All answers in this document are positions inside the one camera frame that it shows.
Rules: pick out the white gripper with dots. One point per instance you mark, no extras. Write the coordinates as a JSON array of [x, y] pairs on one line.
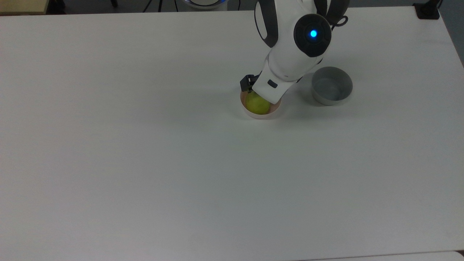
[[272, 85]]

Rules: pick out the green pear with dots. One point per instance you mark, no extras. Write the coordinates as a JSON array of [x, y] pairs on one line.
[[258, 104]]

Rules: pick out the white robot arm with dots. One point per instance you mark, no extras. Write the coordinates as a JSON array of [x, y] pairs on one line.
[[293, 40]]

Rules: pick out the pink bowl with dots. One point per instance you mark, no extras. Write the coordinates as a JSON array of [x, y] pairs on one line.
[[261, 115]]

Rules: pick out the grey bowl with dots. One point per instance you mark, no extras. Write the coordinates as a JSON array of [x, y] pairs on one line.
[[331, 87]]

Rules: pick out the black table clamp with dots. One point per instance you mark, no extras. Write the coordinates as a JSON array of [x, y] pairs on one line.
[[427, 11]]

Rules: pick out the wooden board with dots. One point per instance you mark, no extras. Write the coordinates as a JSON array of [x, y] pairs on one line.
[[23, 6]]

